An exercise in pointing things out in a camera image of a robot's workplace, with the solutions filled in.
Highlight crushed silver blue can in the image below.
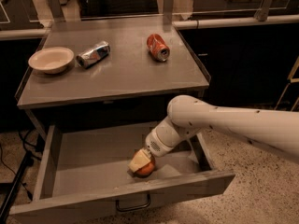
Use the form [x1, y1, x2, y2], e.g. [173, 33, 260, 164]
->
[76, 41, 110, 69]

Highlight black stand leg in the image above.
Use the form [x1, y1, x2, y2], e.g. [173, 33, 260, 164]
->
[0, 151, 34, 224]

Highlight dark metal drawer handle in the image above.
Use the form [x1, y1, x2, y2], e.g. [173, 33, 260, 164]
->
[115, 193, 151, 212]

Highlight open grey top drawer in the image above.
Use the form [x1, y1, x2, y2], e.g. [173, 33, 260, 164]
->
[10, 122, 235, 224]

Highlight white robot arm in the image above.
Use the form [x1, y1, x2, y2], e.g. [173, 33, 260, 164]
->
[128, 95, 299, 175]

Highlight black floor cables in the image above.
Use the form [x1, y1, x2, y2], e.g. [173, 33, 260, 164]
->
[0, 128, 46, 201]

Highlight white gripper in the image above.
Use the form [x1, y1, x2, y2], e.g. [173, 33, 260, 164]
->
[128, 131, 175, 173]

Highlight orange fruit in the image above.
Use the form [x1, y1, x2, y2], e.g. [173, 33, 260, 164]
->
[135, 161, 155, 177]

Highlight white ceramic bowl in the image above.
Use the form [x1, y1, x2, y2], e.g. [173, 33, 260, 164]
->
[28, 47, 74, 75]

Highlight grey cabinet counter unit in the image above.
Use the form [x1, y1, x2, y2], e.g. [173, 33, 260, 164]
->
[18, 15, 208, 137]

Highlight crushed red soda can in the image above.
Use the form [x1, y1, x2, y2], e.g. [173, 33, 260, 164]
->
[147, 34, 170, 62]

